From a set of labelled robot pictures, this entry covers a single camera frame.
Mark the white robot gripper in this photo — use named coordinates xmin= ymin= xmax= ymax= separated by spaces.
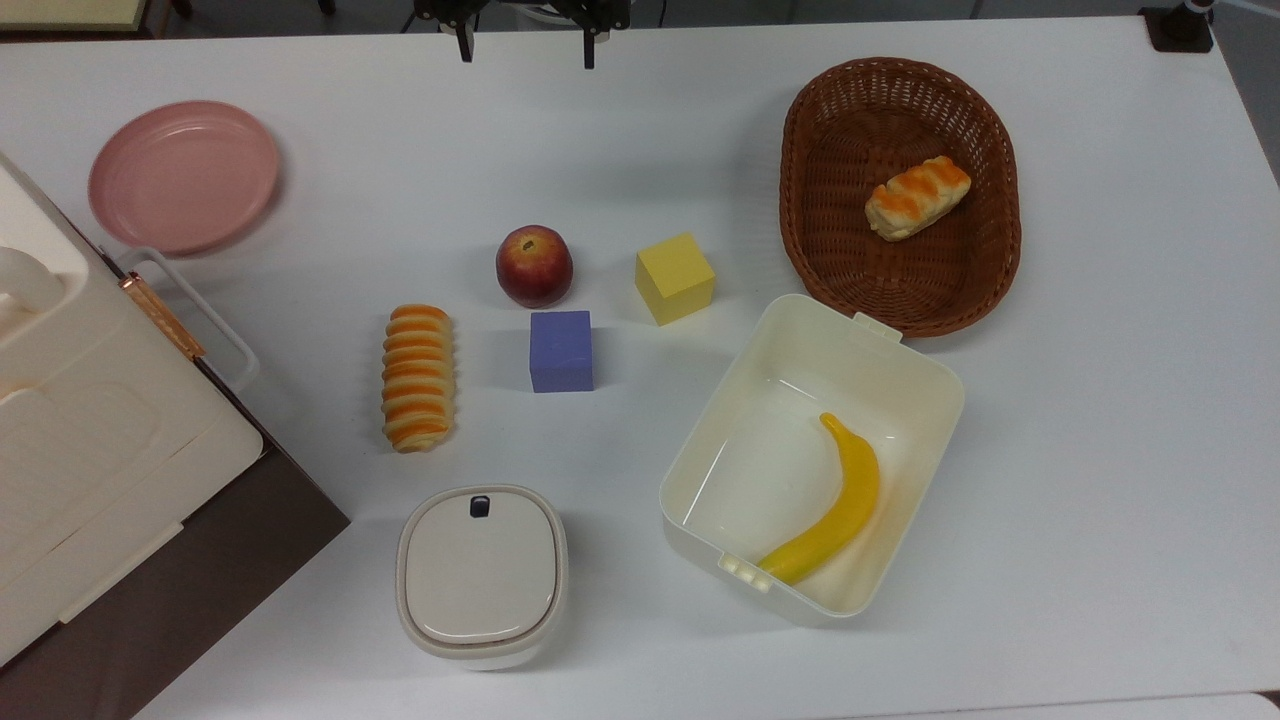
xmin=414 ymin=0 xmax=632 ymax=71

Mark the long striped bread loaf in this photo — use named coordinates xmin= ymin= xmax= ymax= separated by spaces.
xmin=381 ymin=304 xmax=457 ymax=454

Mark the brown wicker basket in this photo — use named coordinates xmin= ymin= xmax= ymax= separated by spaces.
xmin=779 ymin=57 xmax=1023 ymax=339

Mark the small striped bread roll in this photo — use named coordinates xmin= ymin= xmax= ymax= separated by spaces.
xmin=865 ymin=155 xmax=973 ymax=242

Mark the red apple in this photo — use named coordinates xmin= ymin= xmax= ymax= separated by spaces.
xmin=495 ymin=225 xmax=575 ymax=309

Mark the yellow cube block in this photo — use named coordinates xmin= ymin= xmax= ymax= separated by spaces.
xmin=635 ymin=233 xmax=717 ymax=327

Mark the purple cube block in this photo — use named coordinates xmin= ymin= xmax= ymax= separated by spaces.
xmin=529 ymin=310 xmax=595 ymax=394

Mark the pink plate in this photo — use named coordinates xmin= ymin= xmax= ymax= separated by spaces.
xmin=87 ymin=100 xmax=281 ymax=256

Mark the yellow board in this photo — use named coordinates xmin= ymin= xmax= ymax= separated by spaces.
xmin=0 ymin=0 xmax=148 ymax=33

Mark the white open plastic container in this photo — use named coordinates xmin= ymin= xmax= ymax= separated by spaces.
xmin=659 ymin=294 xmax=966 ymax=629

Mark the white lidded container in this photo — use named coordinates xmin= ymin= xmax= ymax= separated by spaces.
xmin=395 ymin=485 xmax=569 ymax=671

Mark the yellow banana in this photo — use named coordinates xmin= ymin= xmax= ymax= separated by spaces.
xmin=757 ymin=412 xmax=882 ymax=587

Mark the white toy oven appliance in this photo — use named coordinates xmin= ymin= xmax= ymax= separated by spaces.
xmin=0 ymin=150 xmax=266 ymax=668

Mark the white oven door handle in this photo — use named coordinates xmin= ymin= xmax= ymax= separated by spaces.
xmin=114 ymin=246 xmax=262 ymax=394

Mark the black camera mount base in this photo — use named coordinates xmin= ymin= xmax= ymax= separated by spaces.
xmin=1139 ymin=0 xmax=1217 ymax=54

